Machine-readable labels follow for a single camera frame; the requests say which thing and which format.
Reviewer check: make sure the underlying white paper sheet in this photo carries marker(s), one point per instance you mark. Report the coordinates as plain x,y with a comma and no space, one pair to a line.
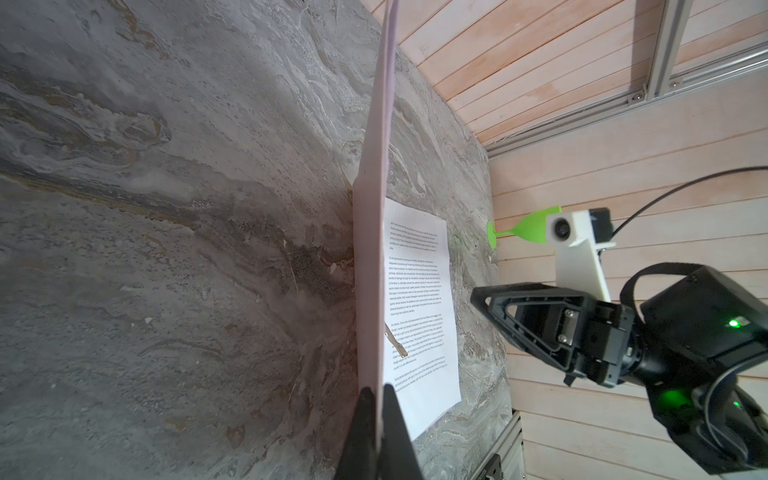
419,309

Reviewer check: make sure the aluminium frame bar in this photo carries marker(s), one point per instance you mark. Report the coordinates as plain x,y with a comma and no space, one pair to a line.
668,48

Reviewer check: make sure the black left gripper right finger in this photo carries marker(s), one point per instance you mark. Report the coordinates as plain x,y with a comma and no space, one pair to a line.
397,458

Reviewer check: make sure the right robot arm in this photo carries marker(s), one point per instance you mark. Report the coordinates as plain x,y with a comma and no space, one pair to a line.
686,346

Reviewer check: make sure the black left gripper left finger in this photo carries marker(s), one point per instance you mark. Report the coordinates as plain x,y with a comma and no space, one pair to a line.
359,456

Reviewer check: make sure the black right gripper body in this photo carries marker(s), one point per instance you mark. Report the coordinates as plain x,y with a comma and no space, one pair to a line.
599,340

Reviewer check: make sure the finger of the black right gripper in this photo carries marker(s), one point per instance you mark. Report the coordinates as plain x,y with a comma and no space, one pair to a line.
544,321

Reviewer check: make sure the metal folder clip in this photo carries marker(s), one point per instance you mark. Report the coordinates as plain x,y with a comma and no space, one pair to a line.
399,350

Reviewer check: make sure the green plastic goblet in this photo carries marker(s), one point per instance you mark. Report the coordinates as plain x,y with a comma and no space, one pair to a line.
531,228

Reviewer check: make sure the pink file folder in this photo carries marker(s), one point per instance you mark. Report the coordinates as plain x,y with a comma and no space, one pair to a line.
369,198

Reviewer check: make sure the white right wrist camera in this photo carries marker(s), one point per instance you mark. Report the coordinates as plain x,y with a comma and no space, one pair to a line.
578,239

